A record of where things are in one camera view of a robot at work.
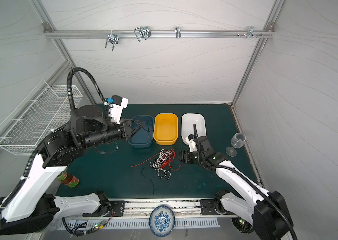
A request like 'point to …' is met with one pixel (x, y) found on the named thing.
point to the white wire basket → (45, 109)
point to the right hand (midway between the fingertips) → (182, 152)
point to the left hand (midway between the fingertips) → (145, 121)
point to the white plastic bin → (187, 121)
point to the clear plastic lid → (231, 151)
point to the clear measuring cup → (238, 140)
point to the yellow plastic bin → (166, 129)
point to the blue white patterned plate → (161, 221)
